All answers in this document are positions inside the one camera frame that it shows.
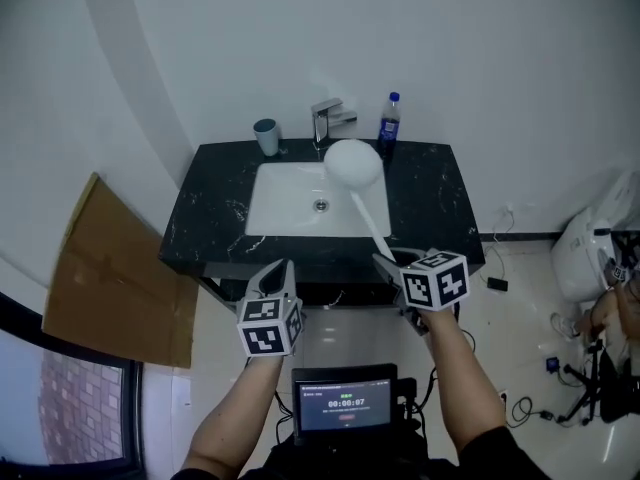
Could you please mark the brown cardboard sheet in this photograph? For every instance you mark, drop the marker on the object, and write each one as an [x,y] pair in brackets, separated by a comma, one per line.
[120,278]

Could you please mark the small timer screen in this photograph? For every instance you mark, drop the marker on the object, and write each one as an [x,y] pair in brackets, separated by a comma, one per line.
[345,405]

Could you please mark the chrome faucet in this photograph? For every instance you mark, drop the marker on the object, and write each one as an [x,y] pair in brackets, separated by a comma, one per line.
[322,118]

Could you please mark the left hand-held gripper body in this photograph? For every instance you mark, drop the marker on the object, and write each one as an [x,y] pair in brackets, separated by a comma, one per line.
[265,335]

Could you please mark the black phone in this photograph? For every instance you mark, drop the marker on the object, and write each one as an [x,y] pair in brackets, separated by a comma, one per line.
[497,284]

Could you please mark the white sink basin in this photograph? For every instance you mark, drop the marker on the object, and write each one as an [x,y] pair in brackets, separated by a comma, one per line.
[285,208]

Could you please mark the person's left forearm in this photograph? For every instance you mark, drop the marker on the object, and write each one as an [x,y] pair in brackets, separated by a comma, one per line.
[235,413]

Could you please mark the person's right forearm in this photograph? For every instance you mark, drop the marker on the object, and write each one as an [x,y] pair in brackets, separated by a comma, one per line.
[465,383]

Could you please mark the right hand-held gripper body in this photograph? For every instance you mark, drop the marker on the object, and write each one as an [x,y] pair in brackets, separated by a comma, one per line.
[435,283]

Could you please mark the dark soda bottle blue cap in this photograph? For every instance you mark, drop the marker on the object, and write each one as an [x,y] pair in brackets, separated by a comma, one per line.
[388,125]

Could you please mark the metal sink drain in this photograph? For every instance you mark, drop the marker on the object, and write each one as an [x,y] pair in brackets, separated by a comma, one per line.
[321,205]

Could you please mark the black framed window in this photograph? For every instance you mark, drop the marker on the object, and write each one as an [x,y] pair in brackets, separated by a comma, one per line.
[132,418]

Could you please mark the black marble vanity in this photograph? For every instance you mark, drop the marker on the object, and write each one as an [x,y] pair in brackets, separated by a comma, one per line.
[210,203]

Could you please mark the black tripod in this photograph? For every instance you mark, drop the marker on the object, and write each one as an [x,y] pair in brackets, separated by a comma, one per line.
[595,393]

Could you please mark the small blue device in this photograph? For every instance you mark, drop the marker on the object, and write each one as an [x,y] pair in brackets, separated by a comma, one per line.
[552,364]

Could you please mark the grey cup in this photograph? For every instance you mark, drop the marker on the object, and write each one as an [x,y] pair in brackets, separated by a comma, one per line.
[267,138]

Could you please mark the person's black clothing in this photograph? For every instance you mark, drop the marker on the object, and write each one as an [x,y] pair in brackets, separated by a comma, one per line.
[500,458]

